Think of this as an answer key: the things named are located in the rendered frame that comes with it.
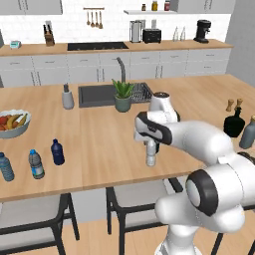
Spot dark grey sink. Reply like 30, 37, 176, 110
78, 82, 154, 110

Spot grey soap dispenser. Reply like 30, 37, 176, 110
61, 83, 76, 111

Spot grey lower cupboard run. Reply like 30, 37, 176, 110
0, 47, 233, 89

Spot grey bottle with blue cap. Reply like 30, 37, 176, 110
28, 148, 46, 180

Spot black hob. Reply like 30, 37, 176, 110
67, 41, 130, 52

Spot grey upper cupboard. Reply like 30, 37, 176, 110
170, 0, 237, 15
0, 0, 64, 16

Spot white wall shelf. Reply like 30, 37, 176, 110
123, 9, 179, 16

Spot black coffee machine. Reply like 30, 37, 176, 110
192, 19, 213, 45

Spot rail with hanging wooden tools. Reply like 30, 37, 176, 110
82, 6, 106, 31

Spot clear plastic bottle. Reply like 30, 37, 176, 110
145, 138, 157, 167

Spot dark blue plastic bottle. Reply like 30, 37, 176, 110
50, 137, 66, 166

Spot grey tap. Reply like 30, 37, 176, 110
116, 56, 128, 84

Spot pale blue plastic bottle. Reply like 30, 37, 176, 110
0, 151, 16, 183

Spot wire dish rack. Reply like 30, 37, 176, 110
129, 82, 154, 105

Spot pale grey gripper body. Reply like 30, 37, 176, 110
133, 127, 159, 147

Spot red apple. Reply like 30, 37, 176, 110
0, 116, 10, 131

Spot white fruit bowl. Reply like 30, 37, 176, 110
0, 109, 33, 139

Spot yellow bananas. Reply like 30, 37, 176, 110
5, 113, 29, 130

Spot wooden knife block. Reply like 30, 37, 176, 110
42, 23, 57, 47

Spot grey glass bottle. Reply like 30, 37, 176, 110
238, 115, 255, 150

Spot small teal kitchen scale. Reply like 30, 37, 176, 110
9, 39, 23, 50

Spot black toaster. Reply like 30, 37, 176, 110
141, 28, 163, 45

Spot round black glass bottle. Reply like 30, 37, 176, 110
222, 106, 246, 138

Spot green plant in grey pot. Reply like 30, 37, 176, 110
111, 78, 135, 114

